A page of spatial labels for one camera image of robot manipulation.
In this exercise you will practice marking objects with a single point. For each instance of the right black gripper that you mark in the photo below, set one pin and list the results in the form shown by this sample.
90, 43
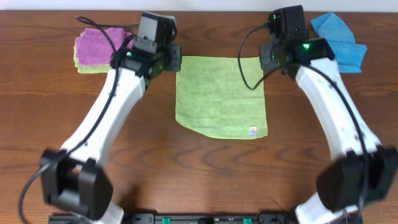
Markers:
265, 62

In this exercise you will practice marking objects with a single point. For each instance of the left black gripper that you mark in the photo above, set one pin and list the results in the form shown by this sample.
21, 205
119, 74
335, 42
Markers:
175, 52

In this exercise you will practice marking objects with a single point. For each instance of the light green microfiber cloth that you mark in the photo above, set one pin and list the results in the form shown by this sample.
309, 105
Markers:
221, 97

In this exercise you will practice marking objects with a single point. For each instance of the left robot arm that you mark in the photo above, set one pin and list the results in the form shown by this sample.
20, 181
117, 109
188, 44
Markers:
73, 179

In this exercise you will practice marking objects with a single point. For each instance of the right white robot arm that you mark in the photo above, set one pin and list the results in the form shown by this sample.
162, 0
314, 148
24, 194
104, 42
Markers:
362, 169

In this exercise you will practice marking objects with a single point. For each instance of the blue crumpled cloth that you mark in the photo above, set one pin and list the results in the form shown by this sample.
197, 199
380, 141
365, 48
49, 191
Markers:
348, 54

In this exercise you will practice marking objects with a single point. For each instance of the green folded cloth under purple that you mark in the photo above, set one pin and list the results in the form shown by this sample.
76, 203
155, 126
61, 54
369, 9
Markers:
90, 68

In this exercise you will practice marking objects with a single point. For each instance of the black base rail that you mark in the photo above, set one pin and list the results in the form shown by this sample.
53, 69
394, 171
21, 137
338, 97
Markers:
149, 218

